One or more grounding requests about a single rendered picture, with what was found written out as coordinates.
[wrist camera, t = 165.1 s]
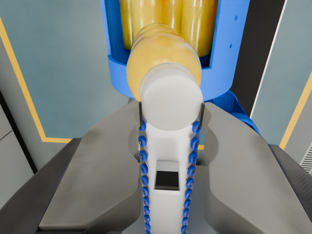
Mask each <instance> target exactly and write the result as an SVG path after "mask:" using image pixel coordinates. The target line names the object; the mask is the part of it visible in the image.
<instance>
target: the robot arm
mask: <svg viewBox="0 0 312 234"><path fill-rule="evenodd" d="M140 125H143V116H142V102H141V101H140V102H139V101H136V100H134V101H131V102H129V103H128V104H126V105H125V106H123V107H121V108H120V109H118V110H116V111H115V112H113V113H111V114H109V115H108V116H106V117H105V118H103V119H102V120H100V121H99V122H97V123H96V124H95V125H94V126H92V127H91V128H90V129H89V130H88V131H87V132H86V133H85V134H84V135H83V136H82V137H81V138H73V139H72V140H71V141H70V142H69V143H68V144H67V145H66V146H65V147H64V148H62V149H61V150H60V151H59V152H58V153H57V154H56V155H55V156H54V157H53V158H52V159H51V160H50V161H49V162H47V163H46V164H45V165H44V166H43V167H42V168H41V169H40V170H39V171H38V172H37V173H36V174H35V175H34V176H32V177H31V178H30V179H29V180H28V181H27V182H26V183H25V184H24V185H23V186H22V187H21V188H20V189H19V190H18V191H17V192H16V193H15V194H14V195H13V196H12V197H11V198H10V199H9V200H8V201H7V202H6V203H5V205H4V206H3V207H2V208H1V209H0V234H122V233H121V232H122V231H124V230H125V229H126V228H127V227H129V226H130V225H131V224H133V223H134V222H135V221H136V220H137V219H138V218H139V216H140V213H141V189H140V176H139V164H138V161H137V159H136V158H135V157H134V154H135V153H136V151H137V150H138V148H139V146H138V132H137V130H138V129H139V127H140ZM199 127H201V128H202V130H203V131H204V132H205V134H206V139H205V144H204V152H205V153H206V154H207V156H208V157H209V159H210V161H211V163H210V164H209V166H208V172H207V177H206V182H205V187H204V191H203V215H204V219H205V221H206V222H207V224H208V225H209V226H210V227H211V228H213V229H214V230H215V231H216V232H218V233H219V234H312V176H311V175H310V174H309V173H308V172H307V171H306V170H304V169H303V168H302V167H301V166H300V165H299V164H298V163H297V162H296V161H295V160H293V159H292V158H291V157H290V156H289V155H288V154H287V153H286V152H285V151H284V150H283V149H282V148H280V147H279V146H278V145H275V144H268V143H267V142H266V141H265V140H264V139H263V138H262V137H261V136H260V135H259V134H258V133H257V132H256V131H254V130H253V129H252V128H251V127H249V126H248V125H247V124H245V123H244V122H242V121H241V120H239V119H237V118H236V117H234V116H232V115H231V114H229V113H228V112H226V111H224V110H223V109H221V108H220V107H218V106H216V105H215V104H213V103H211V102H206V103H202V104H201V110H200V114H199Z"/></svg>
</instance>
